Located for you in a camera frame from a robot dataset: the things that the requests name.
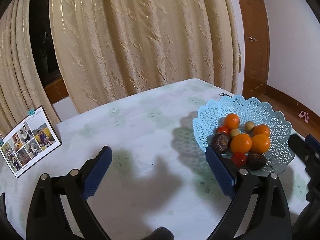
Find light blue lattice basket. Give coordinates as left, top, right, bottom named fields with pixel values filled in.
left=193, top=95, right=295, bottom=177

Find pink slippers pair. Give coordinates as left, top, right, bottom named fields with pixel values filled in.
left=298, top=111, right=309, bottom=123

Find brown wooden door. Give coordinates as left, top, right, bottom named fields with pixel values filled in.
left=239, top=0, right=270, bottom=98

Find pale green patterned tablecloth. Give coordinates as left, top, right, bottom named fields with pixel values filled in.
left=1, top=79, right=310, bottom=239

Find dark brown passion fruit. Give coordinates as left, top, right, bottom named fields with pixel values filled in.
left=246, top=153, right=267, bottom=170
left=210, top=132, right=229, bottom=154

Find beige left curtain panel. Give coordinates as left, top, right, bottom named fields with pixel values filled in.
left=1, top=0, right=60, bottom=136

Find grey gloved hand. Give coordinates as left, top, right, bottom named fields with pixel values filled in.
left=142, top=226, right=174, bottom=240

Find silver door knob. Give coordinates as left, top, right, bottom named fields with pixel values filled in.
left=249, top=36, right=257, bottom=42

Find photo collage card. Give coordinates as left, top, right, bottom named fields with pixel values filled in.
left=1, top=106, right=62, bottom=178

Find red cherry tomato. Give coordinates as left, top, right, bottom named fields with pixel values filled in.
left=216, top=126, right=229, bottom=135
left=231, top=152, right=247, bottom=168

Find orange tangerine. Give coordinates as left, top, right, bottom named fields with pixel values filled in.
left=223, top=113, right=240, bottom=130
left=250, top=134, right=271, bottom=154
left=253, top=124, right=270, bottom=137

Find teal binder clip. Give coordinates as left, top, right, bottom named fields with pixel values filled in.
left=0, top=134, right=4, bottom=146
left=28, top=108, right=35, bottom=116

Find tan longan fruit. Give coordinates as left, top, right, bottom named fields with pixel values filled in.
left=244, top=121, right=255, bottom=133
left=229, top=128, right=240, bottom=138

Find orange persimmon fruit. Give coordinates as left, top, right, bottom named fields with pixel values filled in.
left=230, top=133, right=252, bottom=153

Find beige patterned curtain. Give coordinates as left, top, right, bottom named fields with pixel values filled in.
left=49, top=0, right=240, bottom=113

